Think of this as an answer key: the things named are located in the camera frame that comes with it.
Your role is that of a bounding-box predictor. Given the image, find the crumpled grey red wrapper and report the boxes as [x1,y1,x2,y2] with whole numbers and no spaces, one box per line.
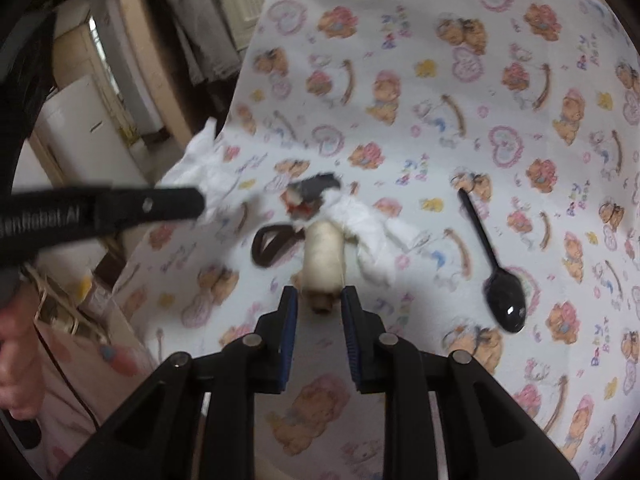
[282,174,343,223]

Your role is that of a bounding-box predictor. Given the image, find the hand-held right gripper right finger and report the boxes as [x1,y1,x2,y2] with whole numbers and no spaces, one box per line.
[341,286,581,480]

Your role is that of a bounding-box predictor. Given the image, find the person's left hand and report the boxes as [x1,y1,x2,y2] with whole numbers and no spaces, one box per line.
[0,285,47,421]

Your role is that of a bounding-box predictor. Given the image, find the white cabinet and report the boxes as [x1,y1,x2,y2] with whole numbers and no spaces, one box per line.
[27,74,153,188]

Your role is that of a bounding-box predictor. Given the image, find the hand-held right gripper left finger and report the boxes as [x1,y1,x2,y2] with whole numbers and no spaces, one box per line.
[57,286,299,480]

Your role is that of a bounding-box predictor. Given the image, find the bear printed blanket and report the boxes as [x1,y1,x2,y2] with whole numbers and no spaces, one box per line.
[112,0,640,480]

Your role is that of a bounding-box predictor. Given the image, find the white tissue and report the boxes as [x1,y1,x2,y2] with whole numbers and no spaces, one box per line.
[162,117,263,223]
[322,192,431,288]

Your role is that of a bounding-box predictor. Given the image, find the black plastic spoon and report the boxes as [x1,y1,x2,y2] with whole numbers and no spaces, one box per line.
[456,185,527,334]

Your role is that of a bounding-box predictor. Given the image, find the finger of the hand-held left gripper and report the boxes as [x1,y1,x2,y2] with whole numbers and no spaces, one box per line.
[97,186,207,233]

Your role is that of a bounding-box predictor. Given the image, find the hanging grey clothes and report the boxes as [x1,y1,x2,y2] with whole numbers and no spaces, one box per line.
[147,0,243,88]

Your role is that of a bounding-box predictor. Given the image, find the person's pink printed clothing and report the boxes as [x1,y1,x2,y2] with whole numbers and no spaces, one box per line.
[20,280,158,480]

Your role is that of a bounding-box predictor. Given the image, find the wooden door frame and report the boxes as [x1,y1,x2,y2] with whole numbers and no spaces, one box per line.
[110,0,198,136]

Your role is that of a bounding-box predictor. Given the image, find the cream paper roll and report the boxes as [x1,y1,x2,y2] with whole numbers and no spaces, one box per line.
[292,219,347,315]

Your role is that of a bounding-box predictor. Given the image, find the brown loop band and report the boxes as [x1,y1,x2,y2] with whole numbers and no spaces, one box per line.
[250,223,303,269]

